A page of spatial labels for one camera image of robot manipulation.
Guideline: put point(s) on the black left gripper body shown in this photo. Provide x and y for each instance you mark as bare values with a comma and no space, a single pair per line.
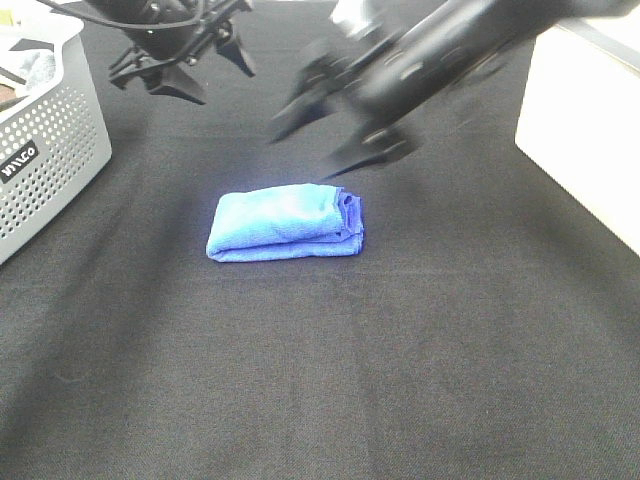
166,33

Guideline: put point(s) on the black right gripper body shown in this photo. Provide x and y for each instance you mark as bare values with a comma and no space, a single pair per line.
382,86

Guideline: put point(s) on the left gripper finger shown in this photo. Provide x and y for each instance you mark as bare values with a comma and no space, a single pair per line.
231,48
173,81

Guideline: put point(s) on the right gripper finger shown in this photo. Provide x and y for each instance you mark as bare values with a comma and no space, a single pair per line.
375,148
300,112

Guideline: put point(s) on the blue microfibre towel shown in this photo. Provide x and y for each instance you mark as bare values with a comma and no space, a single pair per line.
286,222

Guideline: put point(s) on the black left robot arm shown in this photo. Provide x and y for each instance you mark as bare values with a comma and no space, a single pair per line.
165,34

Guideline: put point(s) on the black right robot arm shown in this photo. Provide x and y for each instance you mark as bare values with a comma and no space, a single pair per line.
462,36

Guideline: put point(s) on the grey towel in basket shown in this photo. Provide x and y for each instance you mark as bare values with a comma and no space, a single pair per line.
36,67

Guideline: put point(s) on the grey perforated laundry basket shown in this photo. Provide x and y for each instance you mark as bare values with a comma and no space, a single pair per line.
55,141

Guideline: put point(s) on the yellow and black cloth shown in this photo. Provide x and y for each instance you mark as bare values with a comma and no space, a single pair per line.
11,93

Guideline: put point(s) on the white plastic storage crate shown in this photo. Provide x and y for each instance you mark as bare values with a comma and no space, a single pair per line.
579,118

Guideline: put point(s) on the black table cover cloth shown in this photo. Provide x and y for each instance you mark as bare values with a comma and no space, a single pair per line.
489,329

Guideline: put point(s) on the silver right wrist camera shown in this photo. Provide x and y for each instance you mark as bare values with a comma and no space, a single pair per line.
356,18

